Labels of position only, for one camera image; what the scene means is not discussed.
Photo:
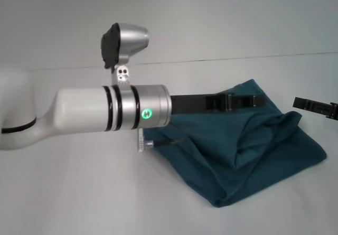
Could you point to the teal t-shirt with pink print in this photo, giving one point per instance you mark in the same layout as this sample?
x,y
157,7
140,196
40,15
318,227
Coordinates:
x,y
264,153

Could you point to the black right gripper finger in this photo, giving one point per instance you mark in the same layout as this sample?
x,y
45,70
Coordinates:
x,y
314,107

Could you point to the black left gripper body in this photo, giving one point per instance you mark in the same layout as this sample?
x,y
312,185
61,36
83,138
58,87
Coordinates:
x,y
192,104

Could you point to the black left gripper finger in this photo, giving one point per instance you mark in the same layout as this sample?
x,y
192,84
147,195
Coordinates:
x,y
243,101

